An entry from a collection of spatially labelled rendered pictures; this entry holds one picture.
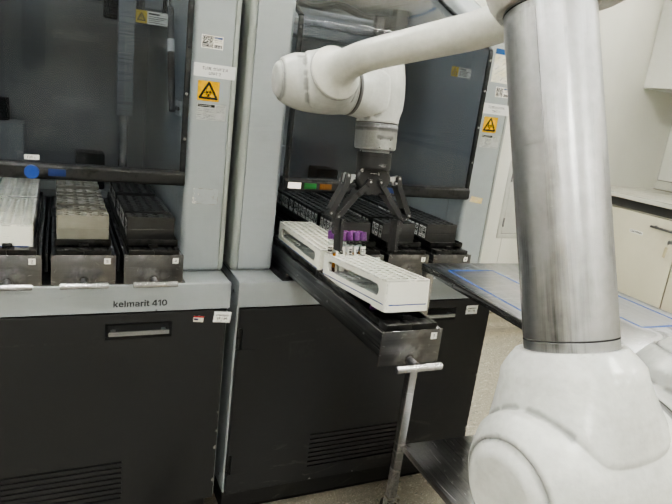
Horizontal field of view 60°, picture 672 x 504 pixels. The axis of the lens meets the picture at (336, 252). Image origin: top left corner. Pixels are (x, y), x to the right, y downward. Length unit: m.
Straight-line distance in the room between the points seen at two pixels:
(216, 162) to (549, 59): 1.00
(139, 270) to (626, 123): 3.23
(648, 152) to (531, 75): 3.59
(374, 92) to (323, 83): 0.14
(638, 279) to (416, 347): 2.59
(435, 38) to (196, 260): 0.85
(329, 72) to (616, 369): 0.71
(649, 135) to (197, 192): 3.24
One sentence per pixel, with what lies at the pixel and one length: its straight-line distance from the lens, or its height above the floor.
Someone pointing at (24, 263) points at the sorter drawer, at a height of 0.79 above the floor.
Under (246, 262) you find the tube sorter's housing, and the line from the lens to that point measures 1.59.
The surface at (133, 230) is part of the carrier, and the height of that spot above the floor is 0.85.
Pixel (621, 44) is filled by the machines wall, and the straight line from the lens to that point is 3.93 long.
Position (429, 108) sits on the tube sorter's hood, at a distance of 1.73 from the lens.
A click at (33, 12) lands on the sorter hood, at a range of 1.45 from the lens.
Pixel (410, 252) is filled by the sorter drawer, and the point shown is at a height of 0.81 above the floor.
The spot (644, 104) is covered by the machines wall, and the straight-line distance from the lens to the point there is 4.14.
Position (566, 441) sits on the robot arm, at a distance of 0.62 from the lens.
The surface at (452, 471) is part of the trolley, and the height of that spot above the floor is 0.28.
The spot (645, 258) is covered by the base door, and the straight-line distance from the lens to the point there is 3.61.
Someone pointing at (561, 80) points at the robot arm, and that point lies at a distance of 0.67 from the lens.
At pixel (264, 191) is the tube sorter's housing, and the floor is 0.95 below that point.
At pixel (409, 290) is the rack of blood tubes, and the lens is 1.13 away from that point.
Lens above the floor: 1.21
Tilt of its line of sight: 14 degrees down
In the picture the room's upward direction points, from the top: 7 degrees clockwise
